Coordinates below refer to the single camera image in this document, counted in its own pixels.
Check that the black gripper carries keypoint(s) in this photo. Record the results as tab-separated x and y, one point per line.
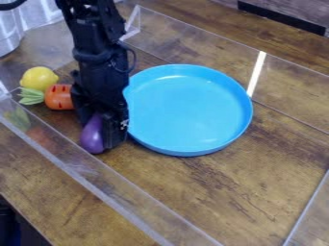
98	92

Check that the purple toy eggplant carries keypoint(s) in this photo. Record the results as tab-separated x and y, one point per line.
92	139

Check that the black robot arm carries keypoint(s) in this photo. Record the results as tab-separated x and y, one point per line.
97	27

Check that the blue round tray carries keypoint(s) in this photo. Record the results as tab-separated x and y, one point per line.
189	110

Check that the orange toy carrot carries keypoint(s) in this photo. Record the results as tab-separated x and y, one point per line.
56	97

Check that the yellow toy lemon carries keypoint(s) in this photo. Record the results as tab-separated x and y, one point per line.
38	78

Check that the grey patterned curtain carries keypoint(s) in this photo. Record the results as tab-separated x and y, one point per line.
22	15

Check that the dark bar at back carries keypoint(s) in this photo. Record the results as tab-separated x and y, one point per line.
283	18

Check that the clear acrylic enclosure wall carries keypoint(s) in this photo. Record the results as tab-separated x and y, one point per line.
258	194

